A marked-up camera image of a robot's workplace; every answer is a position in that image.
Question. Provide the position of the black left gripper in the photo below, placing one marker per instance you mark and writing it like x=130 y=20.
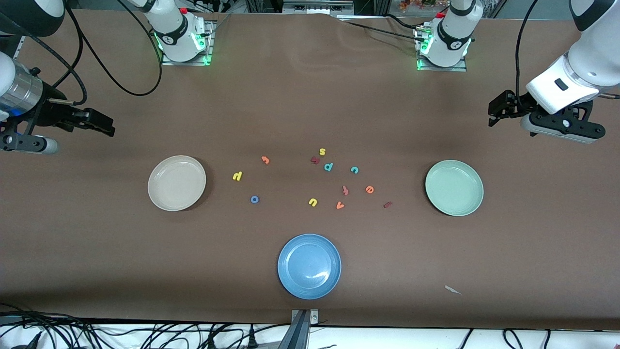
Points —
x=519 y=104

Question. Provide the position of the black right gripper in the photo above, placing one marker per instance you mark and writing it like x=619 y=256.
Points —
x=48 y=110

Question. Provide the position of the yellow letter p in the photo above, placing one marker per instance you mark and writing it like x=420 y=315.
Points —
x=237 y=176

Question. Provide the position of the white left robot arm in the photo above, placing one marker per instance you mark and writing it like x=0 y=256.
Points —
x=591 y=63

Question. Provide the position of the pale green plate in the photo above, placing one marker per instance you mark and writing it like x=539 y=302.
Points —
x=454 y=188

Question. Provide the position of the beige brown plate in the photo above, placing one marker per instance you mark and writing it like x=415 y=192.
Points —
x=177 y=183

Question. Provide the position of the large table cover sheet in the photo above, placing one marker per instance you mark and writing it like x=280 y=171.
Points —
x=97 y=252

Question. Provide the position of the orange artificial flowers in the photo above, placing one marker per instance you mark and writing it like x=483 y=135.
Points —
x=416 y=4

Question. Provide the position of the white paper scrap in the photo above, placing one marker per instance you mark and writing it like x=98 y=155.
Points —
x=452 y=289

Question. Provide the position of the grey power strip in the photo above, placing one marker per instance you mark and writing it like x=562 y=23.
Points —
x=315 y=7

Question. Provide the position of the blue plate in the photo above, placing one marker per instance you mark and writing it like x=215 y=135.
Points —
x=309 y=266

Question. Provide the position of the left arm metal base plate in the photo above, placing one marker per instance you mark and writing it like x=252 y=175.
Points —
x=443 y=69

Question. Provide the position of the aluminium frame rail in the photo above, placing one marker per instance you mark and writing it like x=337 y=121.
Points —
x=19 y=48

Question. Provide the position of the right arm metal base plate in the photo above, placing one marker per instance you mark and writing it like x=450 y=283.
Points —
x=186 y=63

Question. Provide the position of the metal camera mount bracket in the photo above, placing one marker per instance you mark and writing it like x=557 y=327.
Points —
x=301 y=334

